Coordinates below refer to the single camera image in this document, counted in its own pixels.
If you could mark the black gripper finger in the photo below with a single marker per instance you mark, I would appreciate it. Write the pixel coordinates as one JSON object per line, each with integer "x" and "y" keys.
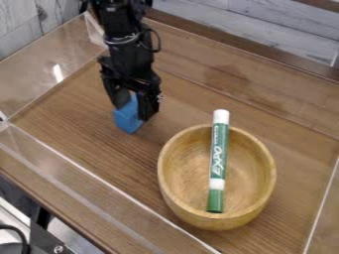
{"x": 146, "y": 102}
{"x": 116, "y": 91}

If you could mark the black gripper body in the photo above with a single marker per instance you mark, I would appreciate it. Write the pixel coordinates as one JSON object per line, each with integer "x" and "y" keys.
{"x": 126, "y": 66}

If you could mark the blue foam block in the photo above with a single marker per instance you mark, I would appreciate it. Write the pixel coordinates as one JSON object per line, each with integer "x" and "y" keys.
{"x": 125, "y": 116}

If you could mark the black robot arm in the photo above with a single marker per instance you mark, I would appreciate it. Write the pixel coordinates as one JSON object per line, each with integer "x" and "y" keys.
{"x": 120, "y": 17}

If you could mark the brown wooden bowl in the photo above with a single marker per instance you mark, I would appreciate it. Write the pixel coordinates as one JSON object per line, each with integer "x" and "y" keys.
{"x": 183, "y": 177}

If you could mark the green Expo marker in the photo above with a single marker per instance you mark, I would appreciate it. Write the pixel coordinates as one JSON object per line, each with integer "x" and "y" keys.
{"x": 219, "y": 155}

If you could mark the clear acrylic tray wall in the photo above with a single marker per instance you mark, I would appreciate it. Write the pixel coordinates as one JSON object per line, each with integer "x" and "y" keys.
{"x": 92, "y": 174}

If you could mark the black metal bracket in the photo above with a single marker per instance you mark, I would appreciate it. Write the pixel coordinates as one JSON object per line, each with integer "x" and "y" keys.
{"x": 48, "y": 242}

